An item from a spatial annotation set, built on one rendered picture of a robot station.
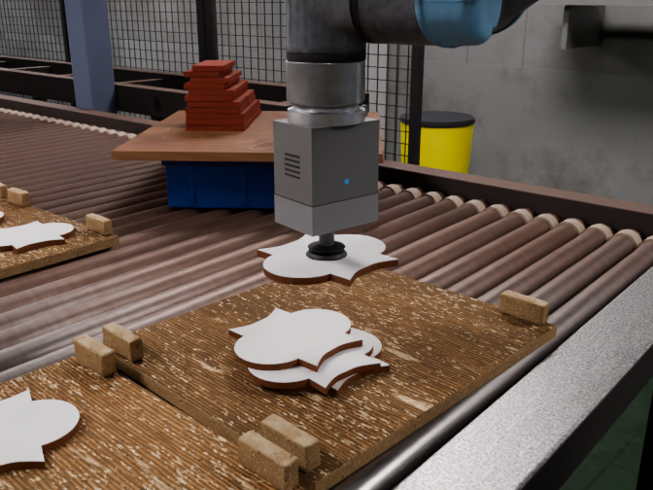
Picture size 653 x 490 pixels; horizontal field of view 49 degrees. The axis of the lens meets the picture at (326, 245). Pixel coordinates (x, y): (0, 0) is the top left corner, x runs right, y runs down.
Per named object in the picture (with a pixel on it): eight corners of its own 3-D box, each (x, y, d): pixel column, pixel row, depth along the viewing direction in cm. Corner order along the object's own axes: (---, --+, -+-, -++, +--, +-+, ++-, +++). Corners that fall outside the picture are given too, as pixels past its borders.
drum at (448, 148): (441, 249, 392) (449, 124, 370) (381, 233, 418) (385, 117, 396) (480, 231, 421) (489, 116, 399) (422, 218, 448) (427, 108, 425)
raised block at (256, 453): (302, 485, 57) (301, 456, 56) (286, 496, 56) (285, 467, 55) (253, 454, 61) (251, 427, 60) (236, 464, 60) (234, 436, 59)
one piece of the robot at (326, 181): (326, 73, 75) (326, 221, 81) (254, 79, 70) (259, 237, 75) (389, 81, 68) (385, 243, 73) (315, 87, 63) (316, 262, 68)
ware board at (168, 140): (378, 119, 177) (379, 112, 176) (383, 163, 129) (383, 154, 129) (179, 117, 179) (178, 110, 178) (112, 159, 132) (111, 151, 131)
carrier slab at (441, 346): (556, 336, 86) (558, 325, 85) (315, 499, 58) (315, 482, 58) (343, 264, 109) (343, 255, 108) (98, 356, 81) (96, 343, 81)
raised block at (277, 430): (322, 466, 60) (322, 437, 59) (306, 476, 58) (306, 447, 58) (274, 437, 64) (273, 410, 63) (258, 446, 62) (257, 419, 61)
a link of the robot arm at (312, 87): (270, 59, 68) (336, 55, 73) (271, 108, 69) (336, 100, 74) (318, 64, 62) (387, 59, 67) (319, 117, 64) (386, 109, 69)
